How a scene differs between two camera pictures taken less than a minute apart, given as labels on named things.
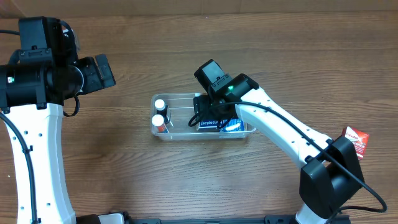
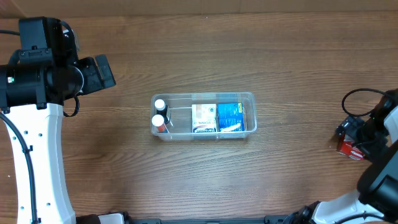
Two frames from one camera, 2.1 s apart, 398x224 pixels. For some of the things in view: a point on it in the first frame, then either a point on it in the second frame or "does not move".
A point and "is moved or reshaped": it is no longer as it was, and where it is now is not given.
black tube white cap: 161,109 does not move
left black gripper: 94,74 does not move
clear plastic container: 170,114 does not move
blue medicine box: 232,124 does not move
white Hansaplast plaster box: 208,124 is moved or reshaped
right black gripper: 201,106 -> 347,131
